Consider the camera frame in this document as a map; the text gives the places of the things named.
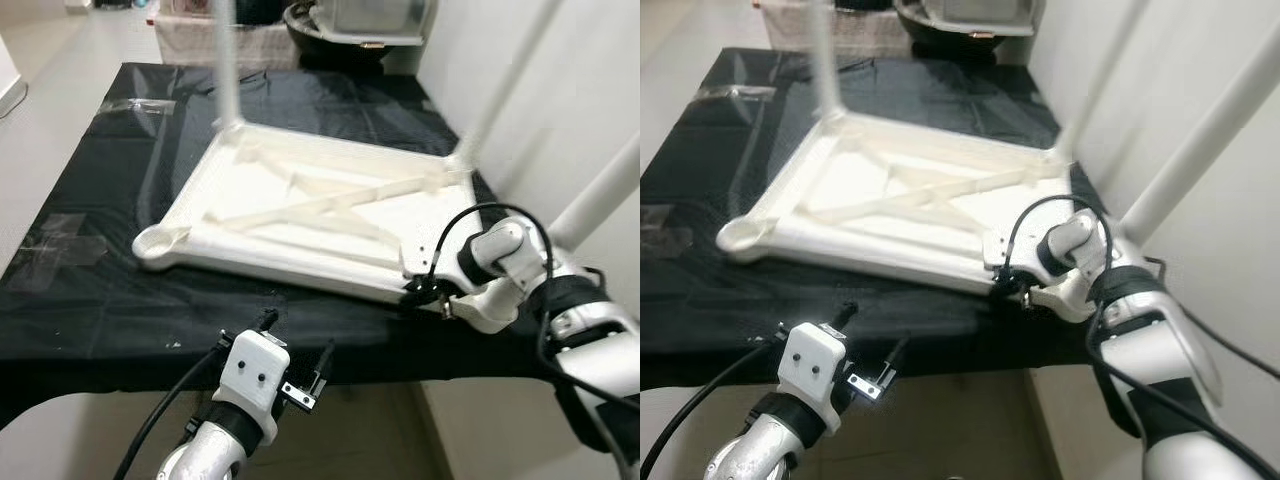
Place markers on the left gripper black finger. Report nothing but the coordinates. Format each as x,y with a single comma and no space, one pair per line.
268,320
323,368
893,360
842,313

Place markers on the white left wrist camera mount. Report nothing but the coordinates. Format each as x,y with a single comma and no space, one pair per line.
255,370
815,362

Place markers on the clear plastic container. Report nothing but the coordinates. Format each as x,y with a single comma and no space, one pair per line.
380,20
990,15

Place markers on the black plastic bag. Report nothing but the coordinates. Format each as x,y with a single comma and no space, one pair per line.
262,10

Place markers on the black round pan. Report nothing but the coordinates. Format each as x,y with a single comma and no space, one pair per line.
940,48
330,55

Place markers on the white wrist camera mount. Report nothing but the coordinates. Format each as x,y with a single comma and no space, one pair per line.
490,310
1075,295
815,362
255,370

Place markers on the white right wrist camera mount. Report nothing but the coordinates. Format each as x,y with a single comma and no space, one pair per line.
1075,295
490,310

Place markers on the black tablecloth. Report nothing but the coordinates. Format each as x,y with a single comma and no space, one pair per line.
720,310
100,320

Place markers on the grey speckled ledge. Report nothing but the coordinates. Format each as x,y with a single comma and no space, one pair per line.
790,30
190,40

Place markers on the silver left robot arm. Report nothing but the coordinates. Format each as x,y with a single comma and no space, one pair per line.
210,455
765,450

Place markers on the white plastic table top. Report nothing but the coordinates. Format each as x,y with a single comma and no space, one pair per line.
330,235
920,225

